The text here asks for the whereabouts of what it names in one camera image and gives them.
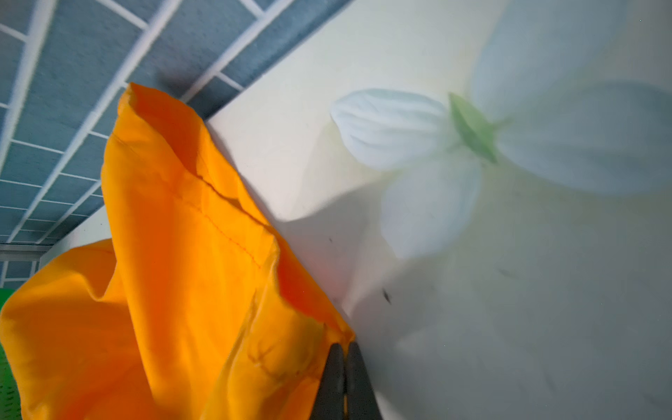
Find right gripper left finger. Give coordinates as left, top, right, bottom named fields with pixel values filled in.
left=309, top=344, right=346, bottom=420

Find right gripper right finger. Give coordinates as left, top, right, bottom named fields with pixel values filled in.
left=345, top=342, right=383, bottom=420

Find orange shorts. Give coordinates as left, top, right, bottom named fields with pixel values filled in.
left=1, top=83, right=355, bottom=419

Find green plastic basket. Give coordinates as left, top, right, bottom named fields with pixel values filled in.
left=0, top=287, right=23, bottom=420

